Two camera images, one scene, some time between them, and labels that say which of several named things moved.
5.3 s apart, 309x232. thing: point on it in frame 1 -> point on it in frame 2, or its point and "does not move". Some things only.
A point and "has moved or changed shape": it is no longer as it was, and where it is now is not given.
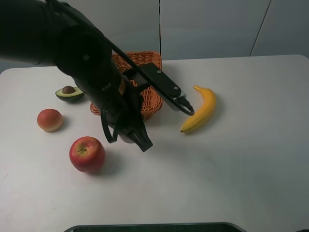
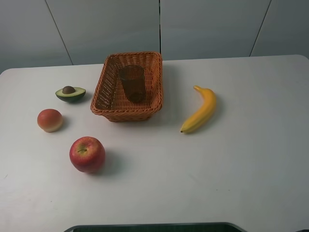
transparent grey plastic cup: (125, 138) has moved or changed shape
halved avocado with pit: (69, 94) does not move
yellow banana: (209, 101) does not move
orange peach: (49, 120) does not move
